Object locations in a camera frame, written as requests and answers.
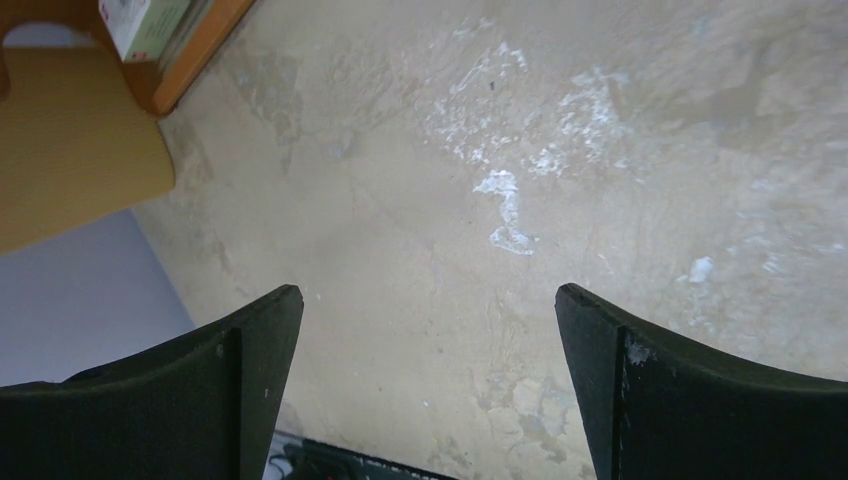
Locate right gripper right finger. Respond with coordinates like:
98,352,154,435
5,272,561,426
555,284,847,479

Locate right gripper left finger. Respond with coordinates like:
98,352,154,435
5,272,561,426
1,285,304,479

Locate yellow plastic bin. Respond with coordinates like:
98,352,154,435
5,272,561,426
1,48,175,253

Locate wooden shelf rack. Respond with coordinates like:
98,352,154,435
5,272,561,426
1,0,254,118

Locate white staples box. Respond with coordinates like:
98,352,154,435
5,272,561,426
98,0,191,63

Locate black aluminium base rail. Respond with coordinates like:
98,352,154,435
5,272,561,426
262,431,450,480

